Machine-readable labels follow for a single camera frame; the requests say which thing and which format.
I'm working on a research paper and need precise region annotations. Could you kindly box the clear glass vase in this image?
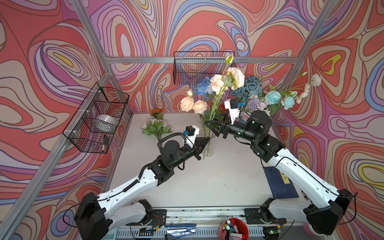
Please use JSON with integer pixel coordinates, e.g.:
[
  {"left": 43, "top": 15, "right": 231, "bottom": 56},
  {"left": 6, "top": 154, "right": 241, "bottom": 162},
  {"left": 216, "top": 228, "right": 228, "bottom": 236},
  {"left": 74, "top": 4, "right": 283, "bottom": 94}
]
[{"left": 203, "top": 135, "right": 217, "bottom": 158}]

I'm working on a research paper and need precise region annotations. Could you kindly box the red flower stem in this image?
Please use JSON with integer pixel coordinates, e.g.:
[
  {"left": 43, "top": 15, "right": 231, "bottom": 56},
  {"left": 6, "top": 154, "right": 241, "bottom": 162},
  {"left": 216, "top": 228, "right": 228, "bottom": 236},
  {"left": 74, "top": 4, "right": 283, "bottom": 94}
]
[{"left": 218, "top": 104, "right": 228, "bottom": 114}]

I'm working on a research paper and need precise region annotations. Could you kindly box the blue hydrangea bunch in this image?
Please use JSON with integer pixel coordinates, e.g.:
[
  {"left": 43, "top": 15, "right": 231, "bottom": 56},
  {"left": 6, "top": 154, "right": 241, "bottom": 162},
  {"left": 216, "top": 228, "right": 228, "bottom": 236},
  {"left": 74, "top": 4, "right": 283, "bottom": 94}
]
[{"left": 231, "top": 76, "right": 291, "bottom": 116}]

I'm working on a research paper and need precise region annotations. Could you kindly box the green white filler bunch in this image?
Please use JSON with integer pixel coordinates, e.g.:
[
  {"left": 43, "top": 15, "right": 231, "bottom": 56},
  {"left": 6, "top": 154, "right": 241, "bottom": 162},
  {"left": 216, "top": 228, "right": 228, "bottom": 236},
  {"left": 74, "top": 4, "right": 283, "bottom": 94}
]
[{"left": 142, "top": 119, "right": 174, "bottom": 141}]

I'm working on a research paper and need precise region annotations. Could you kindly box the blue hydrangea stem with leaves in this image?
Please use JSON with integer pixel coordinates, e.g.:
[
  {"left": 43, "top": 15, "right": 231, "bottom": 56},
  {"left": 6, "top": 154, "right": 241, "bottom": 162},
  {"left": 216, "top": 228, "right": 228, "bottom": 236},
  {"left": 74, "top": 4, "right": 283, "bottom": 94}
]
[{"left": 193, "top": 77, "right": 215, "bottom": 101}]

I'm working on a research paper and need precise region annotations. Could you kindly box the orange flower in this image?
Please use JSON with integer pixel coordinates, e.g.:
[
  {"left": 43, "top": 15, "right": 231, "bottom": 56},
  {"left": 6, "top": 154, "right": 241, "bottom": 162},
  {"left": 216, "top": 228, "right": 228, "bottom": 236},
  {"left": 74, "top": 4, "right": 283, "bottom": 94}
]
[{"left": 150, "top": 109, "right": 164, "bottom": 120}]

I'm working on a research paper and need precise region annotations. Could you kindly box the cream peach rose stem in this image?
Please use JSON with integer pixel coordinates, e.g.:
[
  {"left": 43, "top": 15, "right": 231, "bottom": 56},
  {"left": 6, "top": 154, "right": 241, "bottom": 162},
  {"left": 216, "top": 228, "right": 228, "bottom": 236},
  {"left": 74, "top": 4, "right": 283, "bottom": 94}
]
[{"left": 209, "top": 55, "right": 245, "bottom": 120}]

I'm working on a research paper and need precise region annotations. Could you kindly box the teal ceramic vase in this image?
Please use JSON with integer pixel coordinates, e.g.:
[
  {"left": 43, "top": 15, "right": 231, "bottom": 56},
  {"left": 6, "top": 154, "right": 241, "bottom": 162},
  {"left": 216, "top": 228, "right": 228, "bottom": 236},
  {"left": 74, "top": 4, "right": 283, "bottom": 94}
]
[{"left": 241, "top": 112, "right": 250, "bottom": 121}]

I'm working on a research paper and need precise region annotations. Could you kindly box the peach carnation stem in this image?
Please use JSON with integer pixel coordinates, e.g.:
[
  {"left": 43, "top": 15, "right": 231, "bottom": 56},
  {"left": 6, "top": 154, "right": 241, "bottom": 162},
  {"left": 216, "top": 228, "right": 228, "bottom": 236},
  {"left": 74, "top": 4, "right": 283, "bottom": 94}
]
[{"left": 180, "top": 90, "right": 211, "bottom": 137}]

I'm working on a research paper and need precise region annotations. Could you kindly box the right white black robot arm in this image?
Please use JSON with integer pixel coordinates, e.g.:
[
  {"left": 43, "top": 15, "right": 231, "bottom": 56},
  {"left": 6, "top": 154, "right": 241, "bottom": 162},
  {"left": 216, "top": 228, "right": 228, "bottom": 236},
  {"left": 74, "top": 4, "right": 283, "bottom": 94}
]
[{"left": 205, "top": 111, "right": 354, "bottom": 236}]

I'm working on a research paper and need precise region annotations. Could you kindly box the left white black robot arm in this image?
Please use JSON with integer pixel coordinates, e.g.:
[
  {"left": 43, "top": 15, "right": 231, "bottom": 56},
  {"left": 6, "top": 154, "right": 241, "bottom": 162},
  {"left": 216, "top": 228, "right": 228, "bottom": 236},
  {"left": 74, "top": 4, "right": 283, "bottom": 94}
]
[{"left": 74, "top": 136, "right": 210, "bottom": 240}]

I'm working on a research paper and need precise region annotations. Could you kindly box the blue book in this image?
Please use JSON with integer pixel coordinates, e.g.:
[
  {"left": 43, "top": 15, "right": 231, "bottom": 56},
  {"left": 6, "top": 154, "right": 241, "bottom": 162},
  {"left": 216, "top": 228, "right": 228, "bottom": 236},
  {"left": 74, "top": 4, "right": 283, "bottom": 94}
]
[{"left": 264, "top": 167, "right": 299, "bottom": 199}]

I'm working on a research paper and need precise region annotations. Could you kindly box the silver tape roll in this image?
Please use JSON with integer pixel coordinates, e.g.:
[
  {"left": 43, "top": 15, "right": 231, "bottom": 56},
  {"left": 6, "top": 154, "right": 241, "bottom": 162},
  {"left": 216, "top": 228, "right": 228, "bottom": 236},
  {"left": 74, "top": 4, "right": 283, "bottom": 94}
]
[{"left": 95, "top": 114, "right": 118, "bottom": 133}]

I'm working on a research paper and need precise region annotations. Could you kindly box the red pen cup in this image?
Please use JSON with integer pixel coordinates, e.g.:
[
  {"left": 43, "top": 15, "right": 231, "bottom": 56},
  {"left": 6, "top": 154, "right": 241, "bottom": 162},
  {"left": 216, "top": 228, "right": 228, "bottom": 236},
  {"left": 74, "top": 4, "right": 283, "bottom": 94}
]
[{"left": 217, "top": 218, "right": 250, "bottom": 240}]

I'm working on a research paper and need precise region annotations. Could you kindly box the teal calculator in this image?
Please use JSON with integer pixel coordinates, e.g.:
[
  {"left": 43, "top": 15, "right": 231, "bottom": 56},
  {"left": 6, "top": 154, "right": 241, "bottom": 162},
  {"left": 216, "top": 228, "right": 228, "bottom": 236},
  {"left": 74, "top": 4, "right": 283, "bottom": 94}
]
[{"left": 102, "top": 229, "right": 118, "bottom": 240}]

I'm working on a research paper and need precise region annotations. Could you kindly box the pink tape roll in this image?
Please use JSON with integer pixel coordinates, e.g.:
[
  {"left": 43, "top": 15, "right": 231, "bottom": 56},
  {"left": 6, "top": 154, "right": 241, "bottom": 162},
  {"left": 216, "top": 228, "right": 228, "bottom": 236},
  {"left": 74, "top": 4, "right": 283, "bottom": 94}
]
[{"left": 303, "top": 223, "right": 319, "bottom": 236}]

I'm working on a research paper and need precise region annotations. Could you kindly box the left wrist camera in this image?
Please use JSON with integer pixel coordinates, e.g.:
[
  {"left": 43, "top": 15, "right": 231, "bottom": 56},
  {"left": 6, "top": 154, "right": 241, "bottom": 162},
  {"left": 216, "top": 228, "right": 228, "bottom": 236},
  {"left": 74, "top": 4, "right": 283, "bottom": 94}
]
[{"left": 184, "top": 125, "right": 200, "bottom": 149}]

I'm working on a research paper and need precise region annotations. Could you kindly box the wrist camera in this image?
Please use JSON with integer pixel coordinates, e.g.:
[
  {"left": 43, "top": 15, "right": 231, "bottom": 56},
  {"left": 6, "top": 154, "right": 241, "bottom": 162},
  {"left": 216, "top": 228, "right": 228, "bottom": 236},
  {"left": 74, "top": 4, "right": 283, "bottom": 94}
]
[
  {"left": 224, "top": 99, "right": 244, "bottom": 125},
  {"left": 184, "top": 125, "right": 200, "bottom": 149}
]

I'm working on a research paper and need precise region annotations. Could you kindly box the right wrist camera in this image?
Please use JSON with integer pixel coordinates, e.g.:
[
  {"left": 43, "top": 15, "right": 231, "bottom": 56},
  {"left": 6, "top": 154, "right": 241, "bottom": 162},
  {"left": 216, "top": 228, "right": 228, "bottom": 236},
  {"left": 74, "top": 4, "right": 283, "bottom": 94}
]
[{"left": 224, "top": 99, "right": 244, "bottom": 125}]

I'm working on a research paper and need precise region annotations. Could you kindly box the back wire basket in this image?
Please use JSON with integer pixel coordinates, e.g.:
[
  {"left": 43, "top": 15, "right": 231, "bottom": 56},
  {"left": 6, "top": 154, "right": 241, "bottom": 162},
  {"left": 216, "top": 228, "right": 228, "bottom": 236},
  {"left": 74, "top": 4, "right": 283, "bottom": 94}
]
[{"left": 173, "top": 50, "right": 235, "bottom": 87}]

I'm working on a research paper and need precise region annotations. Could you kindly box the wire basket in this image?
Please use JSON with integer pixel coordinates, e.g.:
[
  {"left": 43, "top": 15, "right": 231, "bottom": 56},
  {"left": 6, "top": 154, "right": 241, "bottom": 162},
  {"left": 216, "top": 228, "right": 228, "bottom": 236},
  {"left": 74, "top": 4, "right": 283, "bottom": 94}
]
[
  {"left": 63, "top": 83, "right": 130, "bottom": 154},
  {"left": 173, "top": 50, "right": 235, "bottom": 87}
]

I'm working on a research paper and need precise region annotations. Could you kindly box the blue tool on rail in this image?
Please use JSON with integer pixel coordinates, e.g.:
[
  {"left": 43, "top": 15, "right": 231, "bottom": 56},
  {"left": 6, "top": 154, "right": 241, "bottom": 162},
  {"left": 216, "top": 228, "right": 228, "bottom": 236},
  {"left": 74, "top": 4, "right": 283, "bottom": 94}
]
[{"left": 165, "top": 224, "right": 197, "bottom": 238}]

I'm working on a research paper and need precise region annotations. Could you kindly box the left wire basket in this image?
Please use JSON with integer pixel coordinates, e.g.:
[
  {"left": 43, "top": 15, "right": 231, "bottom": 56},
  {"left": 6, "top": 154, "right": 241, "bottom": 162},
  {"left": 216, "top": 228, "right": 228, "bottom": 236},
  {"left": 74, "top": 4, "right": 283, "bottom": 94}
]
[{"left": 63, "top": 83, "right": 130, "bottom": 154}]

